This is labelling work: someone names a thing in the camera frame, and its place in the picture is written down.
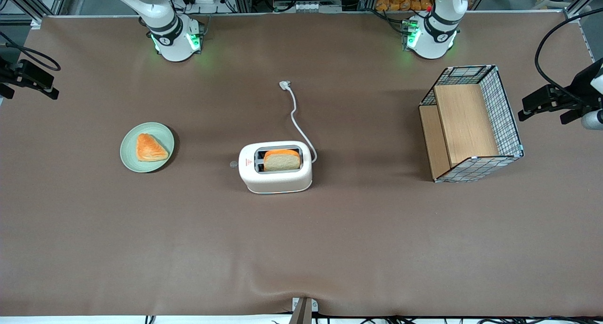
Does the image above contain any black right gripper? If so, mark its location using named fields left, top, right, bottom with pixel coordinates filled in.
left=0, top=59, right=60, bottom=100

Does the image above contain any white toaster power cord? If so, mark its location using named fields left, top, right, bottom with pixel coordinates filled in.
left=279, top=81, right=318, bottom=164

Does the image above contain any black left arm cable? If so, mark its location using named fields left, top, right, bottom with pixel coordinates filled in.
left=535, top=8, right=603, bottom=101

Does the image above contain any bread slice in toaster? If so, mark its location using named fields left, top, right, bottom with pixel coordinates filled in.
left=263, top=149, right=301, bottom=171

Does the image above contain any pale green plate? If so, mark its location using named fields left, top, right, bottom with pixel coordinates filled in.
left=120, top=122, right=175, bottom=173

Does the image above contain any white two-slot toaster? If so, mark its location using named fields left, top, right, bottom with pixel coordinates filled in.
left=238, top=140, right=313, bottom=194

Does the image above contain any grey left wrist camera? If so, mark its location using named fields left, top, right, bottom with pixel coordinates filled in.
left=581, top=109, right=603, bottom=130

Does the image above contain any orange triangular pastry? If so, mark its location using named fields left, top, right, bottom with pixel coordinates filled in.
left=136, top=133, right=170, bottom=162

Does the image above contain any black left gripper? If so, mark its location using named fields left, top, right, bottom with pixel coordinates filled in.
left=518, top=59, right=603, bottom=124

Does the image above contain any wire basket with wooden shelf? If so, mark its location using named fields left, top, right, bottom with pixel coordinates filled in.
left=418, top=65, right=525, bottom=183

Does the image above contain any brown table cover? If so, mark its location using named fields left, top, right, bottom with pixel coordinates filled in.
left=0, top=11, right=603, bottom=317

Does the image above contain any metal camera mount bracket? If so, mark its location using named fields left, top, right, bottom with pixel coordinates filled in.
left=291, top=297, right=319, bottom=324

